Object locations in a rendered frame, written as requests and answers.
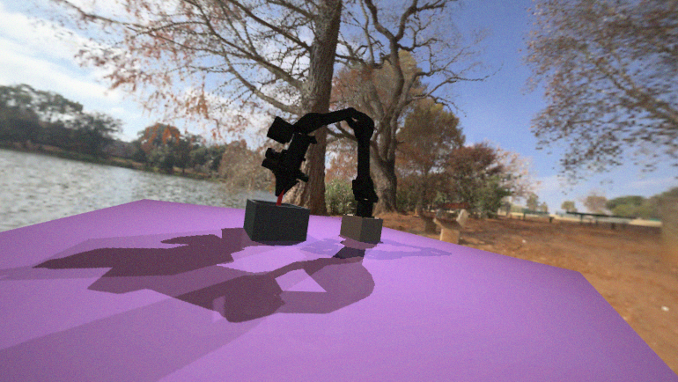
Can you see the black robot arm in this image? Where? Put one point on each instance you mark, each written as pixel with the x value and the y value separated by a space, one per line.
pixel 282 131

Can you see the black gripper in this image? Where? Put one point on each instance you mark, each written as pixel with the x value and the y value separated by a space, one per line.
pixel 286 179

